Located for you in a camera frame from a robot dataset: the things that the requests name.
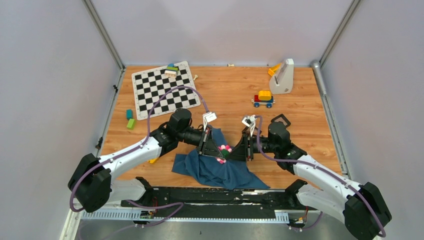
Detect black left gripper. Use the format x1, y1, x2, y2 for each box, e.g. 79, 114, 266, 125
177, 126, 224, 159

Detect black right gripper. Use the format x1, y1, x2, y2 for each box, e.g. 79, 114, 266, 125
224, 131, 278, 163

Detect pink white flower brooch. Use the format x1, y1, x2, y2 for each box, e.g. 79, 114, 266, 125
216, 145, 232, 164

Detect blue cloth garment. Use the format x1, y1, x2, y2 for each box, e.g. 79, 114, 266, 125
171, 127, 270, 190

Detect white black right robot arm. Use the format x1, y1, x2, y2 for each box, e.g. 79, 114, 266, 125
228, 122, 392, 240

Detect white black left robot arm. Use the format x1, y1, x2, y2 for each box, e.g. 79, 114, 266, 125
67, 108, 223, 213

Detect toy car with yellow block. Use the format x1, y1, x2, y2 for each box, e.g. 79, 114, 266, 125
251, 90, 275, 108

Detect grey wedge stand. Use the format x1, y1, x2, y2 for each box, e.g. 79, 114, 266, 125
269, 58, 294, 95

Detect green toy block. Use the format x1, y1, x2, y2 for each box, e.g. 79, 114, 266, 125
126, 118, 136, 130

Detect orange toy piece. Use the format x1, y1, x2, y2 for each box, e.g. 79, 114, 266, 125
267, 62, 282, 77

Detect stacked toy blocks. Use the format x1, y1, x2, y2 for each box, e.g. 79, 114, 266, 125
164, 63, 179, 78

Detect black white chessboard mat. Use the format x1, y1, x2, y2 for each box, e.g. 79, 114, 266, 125
131, 61, 201, 121

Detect teal toy block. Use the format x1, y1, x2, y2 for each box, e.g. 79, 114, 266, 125
126, 109, 133, 120

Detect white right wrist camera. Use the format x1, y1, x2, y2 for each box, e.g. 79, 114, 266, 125
241, 115, 257, 137

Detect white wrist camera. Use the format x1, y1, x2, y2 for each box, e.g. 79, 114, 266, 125
202, 111, 217, 131
241, 115, 257, 137

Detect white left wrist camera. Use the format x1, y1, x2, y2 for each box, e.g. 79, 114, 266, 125
202, 111, 217, 131

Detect black square frame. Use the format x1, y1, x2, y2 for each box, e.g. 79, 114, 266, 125
271, 113, 291, 128

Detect yellow plastic toy frame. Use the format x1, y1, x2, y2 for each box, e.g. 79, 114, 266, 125
148, 158, 159, 164

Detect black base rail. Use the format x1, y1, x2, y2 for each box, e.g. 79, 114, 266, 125
136, 187, 312, 219

